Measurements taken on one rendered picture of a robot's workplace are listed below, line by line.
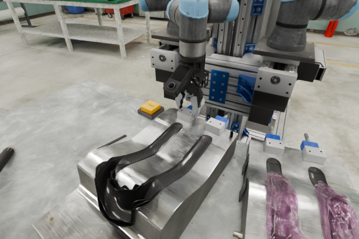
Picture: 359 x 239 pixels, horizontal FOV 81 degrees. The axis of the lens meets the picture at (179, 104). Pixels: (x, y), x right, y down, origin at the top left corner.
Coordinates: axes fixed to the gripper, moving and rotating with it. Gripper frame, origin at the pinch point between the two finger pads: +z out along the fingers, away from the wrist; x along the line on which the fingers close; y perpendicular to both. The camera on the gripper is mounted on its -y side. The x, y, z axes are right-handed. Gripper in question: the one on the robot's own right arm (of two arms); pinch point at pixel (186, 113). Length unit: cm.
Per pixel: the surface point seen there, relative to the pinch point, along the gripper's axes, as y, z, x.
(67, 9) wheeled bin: 337, 74, 676
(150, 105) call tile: 4.2, 7.0, 20.5
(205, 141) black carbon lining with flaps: -6.1, 2.2, -10.8
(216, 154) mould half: -9.4, 2.1, -16.0
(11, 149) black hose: -40, 8, 42
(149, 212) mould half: -33.9, -2.4, -13.9
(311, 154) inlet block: 6.4, 2.6, -37.6
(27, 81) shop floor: 42, 90, 287
